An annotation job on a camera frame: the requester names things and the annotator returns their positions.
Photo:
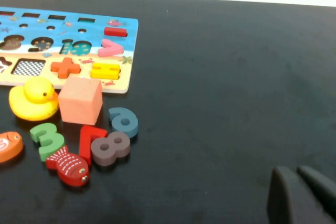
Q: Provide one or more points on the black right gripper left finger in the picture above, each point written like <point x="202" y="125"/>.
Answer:
<point x="291" y="203"/>

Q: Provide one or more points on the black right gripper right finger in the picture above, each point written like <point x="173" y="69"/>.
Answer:
<point x="323" y="190"/>

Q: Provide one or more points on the blue-grey number nine piece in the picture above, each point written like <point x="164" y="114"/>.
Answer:
<point x="131" y="124"/>

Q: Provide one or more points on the brown number eight piece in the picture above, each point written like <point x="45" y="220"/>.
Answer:
<point x="110" y="153"/>

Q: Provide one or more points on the red number seven piece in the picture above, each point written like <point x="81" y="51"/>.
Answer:
<point x="85" y="142"/>

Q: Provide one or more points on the yellow equals sign piece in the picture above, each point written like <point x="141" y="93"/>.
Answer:
<point x="105" y="75"/>

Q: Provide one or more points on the pink greater-than sign piece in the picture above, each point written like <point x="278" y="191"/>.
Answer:
<point x="111" y="48"/>

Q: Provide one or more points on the green number three piece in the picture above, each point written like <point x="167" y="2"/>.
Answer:
<point x="52" y="148"/>

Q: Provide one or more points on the red minus sign piece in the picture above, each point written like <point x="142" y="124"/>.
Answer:
<point x="115" y="31"/>

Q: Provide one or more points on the orange plus sign piece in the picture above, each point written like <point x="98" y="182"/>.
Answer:
<point x="65" y="68"/>

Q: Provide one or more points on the colourful wooden puzzle board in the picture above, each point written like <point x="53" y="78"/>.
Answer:
<point x="86" y="24"/>

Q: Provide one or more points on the red wooden fish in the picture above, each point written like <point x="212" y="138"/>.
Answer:
<point x="69" y="167"/>

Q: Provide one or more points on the orange foam cube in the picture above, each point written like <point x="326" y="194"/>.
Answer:
<point x="78" y="100"/>

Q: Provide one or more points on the yellow rubber duck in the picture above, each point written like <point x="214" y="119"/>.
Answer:
<point x="29" y="100"/>

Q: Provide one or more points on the orange wooden fish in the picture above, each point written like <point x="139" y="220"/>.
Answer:
<point x="10" y="146"/>

